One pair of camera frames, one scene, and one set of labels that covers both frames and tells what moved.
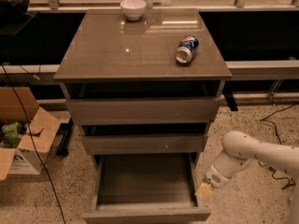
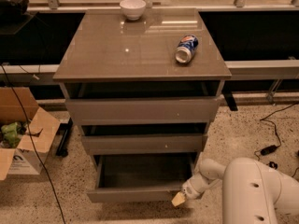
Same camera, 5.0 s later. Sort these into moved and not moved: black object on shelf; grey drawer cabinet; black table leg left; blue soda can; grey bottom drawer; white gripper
Moved: white gripper; grey bottom drawer
Not moved: blue soda can; black table leg left; grey drawer cabinet; black object on shelf
